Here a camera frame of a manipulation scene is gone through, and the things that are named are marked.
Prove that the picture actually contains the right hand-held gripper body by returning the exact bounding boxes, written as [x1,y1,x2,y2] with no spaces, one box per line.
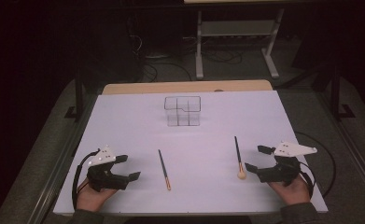
[258,141,318,187]

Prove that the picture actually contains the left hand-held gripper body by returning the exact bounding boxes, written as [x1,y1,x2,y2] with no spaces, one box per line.
[86,145,130,192]

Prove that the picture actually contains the dark pencil with cream topper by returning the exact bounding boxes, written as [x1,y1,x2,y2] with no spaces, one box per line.
[233,135,247,180]

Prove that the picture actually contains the dark pencil with orange tip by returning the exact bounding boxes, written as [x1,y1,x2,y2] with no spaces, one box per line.
[158,148,172,191]

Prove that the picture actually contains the clear plastic pen holder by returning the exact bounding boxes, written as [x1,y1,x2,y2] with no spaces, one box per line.
[163,95,202,128]

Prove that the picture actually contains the person's left hand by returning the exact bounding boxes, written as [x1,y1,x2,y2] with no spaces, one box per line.
[76,176,119,213]

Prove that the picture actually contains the person's right hand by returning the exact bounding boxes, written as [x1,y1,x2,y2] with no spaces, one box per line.
[267,175,311,206]

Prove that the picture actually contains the white table cover board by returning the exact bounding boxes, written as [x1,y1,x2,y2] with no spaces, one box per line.
[52,90,329,217]

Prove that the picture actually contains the black metal stand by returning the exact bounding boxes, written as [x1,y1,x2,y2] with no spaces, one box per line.
[63,71,86,122]
[330,66,357,121]

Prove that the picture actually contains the left hand-held gripper black cable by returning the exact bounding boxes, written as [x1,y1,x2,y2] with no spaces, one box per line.
[71,149,101,210]

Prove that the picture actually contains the hand-held gripper black cable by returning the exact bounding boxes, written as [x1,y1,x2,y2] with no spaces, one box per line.
[71,149,101,210]
[298,161,316,199]

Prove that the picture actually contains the right hand-held gripper black cable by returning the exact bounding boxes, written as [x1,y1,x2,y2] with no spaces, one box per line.
[298,161,316,199]

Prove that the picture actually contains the aluminium frame rail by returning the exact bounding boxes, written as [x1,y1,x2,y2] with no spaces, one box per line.
[27,92,99,224]
[315,92,365,200]

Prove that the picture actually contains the looped black floor cable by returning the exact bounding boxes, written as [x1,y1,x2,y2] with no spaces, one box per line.
[294,130,337,199]

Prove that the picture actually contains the black floor cable bundle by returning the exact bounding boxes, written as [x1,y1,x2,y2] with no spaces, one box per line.
[201,49,244,65]
[142,61,193,83]

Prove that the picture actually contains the white metal desk frame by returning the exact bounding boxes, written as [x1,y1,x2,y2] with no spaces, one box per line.
[194,8,286,80]

